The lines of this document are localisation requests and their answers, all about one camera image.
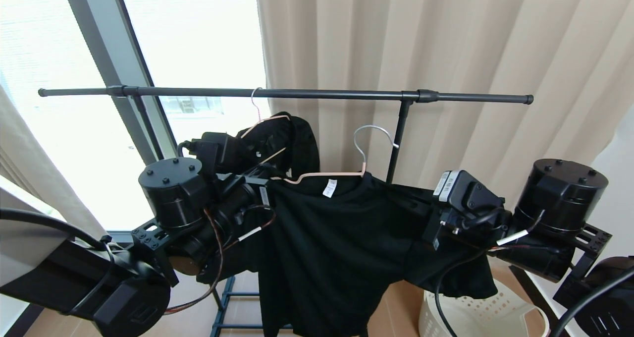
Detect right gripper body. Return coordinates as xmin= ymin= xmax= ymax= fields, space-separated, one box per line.
xmin=421 ymin=207 xmax=497 ymax=252

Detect black clothes rack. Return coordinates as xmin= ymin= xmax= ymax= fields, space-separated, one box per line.
xmin=39 ymin=85 xmax=534 ymax=337

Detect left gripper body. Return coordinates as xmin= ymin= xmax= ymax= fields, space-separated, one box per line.
xmin=217 ymin=174 xmax=274 ymax=229

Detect black shirt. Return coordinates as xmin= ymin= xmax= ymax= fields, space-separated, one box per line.
xmin=198 ymin=171 xmax=498 ymax=337

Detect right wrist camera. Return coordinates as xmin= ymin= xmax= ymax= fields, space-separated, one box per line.
xmin=432 ymin=170 xmax=506 ymax=228

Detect beige curtain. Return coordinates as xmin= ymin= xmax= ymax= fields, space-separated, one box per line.
xmin=256 ymin=0 xmax=634 ymax=278
xmin=0 ymin=84 xmax=107 ymax=239

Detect black shorts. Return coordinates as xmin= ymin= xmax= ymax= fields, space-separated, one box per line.
xmin=237 ymin=113 xmax=321 ymax=179

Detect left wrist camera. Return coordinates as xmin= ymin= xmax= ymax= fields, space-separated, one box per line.
xmin=191 ymin=132 xmax=239 ymax=175

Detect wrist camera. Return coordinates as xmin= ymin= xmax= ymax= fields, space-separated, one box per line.
xmin=191 ymin=132 xmax=239 ymax=175
xmin=432 ymin=170 xmax=506 ymax=228

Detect pink clothes hanger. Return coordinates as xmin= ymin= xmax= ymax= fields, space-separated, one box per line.
xmin=284 ymin=125 xmax=400 ymax=184
xmin=240 ymin=88 xmax=293 ymax=167

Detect white laundry basket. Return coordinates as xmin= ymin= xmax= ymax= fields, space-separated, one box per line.
xmin=419 ymin=278 xmax=550 ymax=337

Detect window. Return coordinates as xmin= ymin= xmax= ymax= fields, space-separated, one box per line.
xmin=0 ymin=0 xmax=271 ymax=231

